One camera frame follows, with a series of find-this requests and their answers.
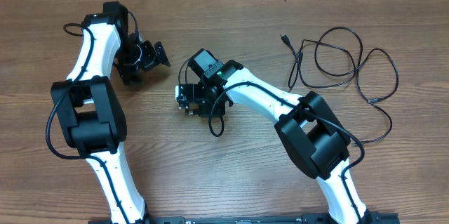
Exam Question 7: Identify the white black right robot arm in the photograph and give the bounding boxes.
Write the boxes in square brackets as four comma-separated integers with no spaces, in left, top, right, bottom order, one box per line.
[175,49,371,223]

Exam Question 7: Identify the black USB-A cable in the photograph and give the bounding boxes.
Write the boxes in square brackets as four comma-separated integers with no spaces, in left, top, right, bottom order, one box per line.
[279,26,364,94]

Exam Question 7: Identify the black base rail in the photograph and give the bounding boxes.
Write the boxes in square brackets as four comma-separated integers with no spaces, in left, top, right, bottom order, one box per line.
[87,211,401,224]

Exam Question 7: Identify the black cable with small plug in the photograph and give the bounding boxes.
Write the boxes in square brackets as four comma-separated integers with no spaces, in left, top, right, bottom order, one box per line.
[314,39,400,146]

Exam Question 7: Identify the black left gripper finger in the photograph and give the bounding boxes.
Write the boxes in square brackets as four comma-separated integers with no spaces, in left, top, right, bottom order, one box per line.
[154,41,170,67]
[121,72,142,86]

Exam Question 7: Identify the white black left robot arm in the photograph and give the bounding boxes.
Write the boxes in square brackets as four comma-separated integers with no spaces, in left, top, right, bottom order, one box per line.
[45,1,170,223]

